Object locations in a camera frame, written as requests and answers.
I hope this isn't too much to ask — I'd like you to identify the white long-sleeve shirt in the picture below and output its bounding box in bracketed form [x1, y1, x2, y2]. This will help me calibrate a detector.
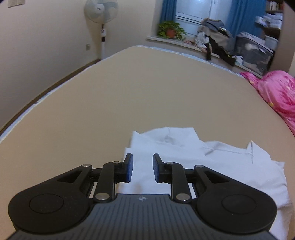
[116, 128, 293, 239]

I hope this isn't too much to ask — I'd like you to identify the pile of dark clothes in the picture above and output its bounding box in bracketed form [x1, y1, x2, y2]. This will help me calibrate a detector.
[195, 18, 236, 66]

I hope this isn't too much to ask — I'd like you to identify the pink quilt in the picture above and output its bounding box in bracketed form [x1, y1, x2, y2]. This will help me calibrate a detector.
[240, 70, 295, 133]

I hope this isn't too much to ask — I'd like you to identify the clear plastic storage bin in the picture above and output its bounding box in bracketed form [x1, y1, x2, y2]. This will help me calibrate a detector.
[234, 32, 273, 76]

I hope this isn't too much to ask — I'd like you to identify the potted green plant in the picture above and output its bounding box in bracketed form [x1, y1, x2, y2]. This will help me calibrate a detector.
[157, 21, 187, 40]

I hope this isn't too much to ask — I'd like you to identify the right blue curtain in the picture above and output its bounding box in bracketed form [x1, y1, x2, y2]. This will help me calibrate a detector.
[225, 0, 266, 38]

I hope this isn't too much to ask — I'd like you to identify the blue curtain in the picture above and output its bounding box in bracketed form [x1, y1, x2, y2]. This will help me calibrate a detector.
[225, 0, 266, 38]
[159, 0, 177, 23]

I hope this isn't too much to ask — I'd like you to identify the wooden shelf unit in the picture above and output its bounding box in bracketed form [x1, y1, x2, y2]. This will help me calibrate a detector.
[263, 1, 294, 76]

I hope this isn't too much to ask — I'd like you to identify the window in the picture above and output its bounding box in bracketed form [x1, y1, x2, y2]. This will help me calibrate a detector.
[176, 0, 232, 35]

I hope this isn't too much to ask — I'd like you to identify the white standing fan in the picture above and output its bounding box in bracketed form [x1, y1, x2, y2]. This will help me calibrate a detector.
[84, 0, 119, 59]

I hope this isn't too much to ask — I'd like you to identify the left blue curtain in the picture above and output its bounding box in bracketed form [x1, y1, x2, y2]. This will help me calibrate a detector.
[159, 0, 177, 23]

